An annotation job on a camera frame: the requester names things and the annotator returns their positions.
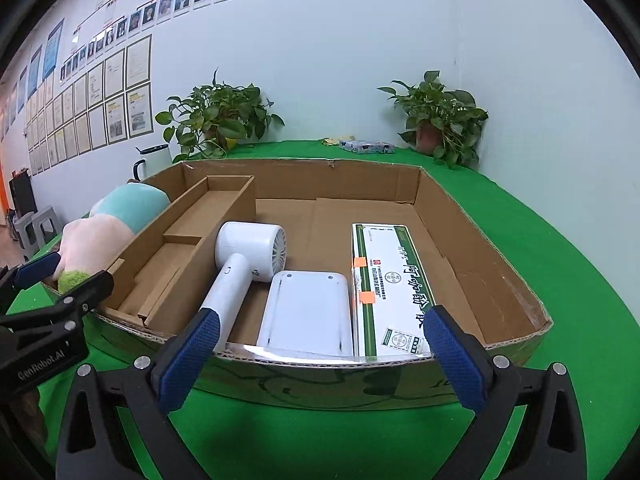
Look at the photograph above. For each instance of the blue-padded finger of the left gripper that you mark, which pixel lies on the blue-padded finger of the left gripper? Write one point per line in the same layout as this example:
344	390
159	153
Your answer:
26	275
64	317

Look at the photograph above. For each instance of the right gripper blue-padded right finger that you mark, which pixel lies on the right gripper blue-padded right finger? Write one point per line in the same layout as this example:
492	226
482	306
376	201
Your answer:
550	443

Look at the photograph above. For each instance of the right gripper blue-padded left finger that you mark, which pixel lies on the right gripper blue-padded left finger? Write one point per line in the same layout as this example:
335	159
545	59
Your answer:
93	442

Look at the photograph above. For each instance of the pink teal plush toy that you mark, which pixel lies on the pink teal plush toy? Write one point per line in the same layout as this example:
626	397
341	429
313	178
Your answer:
89	245

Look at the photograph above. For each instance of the long brown cardboard box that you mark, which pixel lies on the long brown cardboard box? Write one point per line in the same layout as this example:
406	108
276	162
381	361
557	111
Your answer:
162	276

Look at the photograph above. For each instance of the white hair dryer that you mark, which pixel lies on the white hair dryer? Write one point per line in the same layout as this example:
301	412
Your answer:
245	252

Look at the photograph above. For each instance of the white green medicine box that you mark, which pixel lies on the white green medicine box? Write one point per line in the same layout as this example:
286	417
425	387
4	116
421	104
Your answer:
390	293

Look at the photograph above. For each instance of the white plastic device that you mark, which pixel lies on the white plastic device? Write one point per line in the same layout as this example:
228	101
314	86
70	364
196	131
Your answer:
308	312

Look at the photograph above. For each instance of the person's left hand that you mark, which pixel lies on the person's left hand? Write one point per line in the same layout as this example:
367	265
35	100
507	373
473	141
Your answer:
31	419

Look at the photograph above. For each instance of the grey plastic stool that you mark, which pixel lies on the grey plastic stool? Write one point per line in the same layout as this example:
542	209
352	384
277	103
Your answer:
36	229

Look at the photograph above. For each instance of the green table cloth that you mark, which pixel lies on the green table cloth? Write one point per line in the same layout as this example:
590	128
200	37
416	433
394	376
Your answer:
593	334

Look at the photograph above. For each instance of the large open cardboard tray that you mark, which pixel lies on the large open cardboard tray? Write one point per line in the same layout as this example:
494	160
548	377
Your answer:
317	202

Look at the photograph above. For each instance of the white enamel mug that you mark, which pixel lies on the white enamel mug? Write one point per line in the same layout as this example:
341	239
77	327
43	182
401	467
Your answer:
151	161

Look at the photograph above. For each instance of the left potted green plant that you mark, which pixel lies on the left potted green plant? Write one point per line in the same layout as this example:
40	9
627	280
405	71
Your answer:
213	118

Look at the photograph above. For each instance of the potted green plant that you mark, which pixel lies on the potted green plant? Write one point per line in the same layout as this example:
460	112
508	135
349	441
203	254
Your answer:
440	122
213	118

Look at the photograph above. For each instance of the yellow packet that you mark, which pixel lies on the yellow packet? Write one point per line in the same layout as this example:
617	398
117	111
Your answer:
337	141

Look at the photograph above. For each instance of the right potted green plant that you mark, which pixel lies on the right potted green plant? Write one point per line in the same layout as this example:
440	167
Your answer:
440	122

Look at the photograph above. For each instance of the colourful tissue packet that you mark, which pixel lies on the colourful tissue packet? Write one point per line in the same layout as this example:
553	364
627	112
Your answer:
366	147

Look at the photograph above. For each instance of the portrait photos row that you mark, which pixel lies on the portrait photos row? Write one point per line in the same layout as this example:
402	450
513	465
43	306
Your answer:
170	0

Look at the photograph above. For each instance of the framed certificates on wall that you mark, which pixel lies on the framed certificates on wall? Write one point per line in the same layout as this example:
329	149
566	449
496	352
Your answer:
109	103

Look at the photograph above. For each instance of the blue wall posters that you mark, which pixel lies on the blue wall posters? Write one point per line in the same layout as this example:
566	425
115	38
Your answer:
24	93

